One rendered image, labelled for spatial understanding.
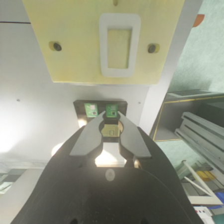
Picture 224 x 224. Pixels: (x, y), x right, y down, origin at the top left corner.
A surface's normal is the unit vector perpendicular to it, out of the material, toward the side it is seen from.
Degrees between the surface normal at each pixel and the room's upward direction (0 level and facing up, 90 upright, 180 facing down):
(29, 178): 90
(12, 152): 0
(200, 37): 0
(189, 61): 0
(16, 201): 90
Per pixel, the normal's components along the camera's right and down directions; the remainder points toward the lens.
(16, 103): 0.00, 0.47
